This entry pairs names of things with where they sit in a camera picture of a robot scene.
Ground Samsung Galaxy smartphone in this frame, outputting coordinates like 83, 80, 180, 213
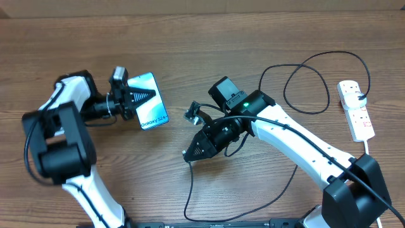
128, 72, 169, 130

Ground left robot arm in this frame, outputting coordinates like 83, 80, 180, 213
22, 66, 168, 227

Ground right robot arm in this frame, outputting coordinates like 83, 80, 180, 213
183, 77, 393, 227

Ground white charger plug adapter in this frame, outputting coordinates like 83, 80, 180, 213
341, 92, 367, 110

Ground white power strip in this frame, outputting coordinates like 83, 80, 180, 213
337, 80, 375, 142

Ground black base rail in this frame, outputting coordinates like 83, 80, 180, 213
75, 217, 308, 228

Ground white power strip cord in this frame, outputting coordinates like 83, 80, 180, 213
363, 140, 383, 228

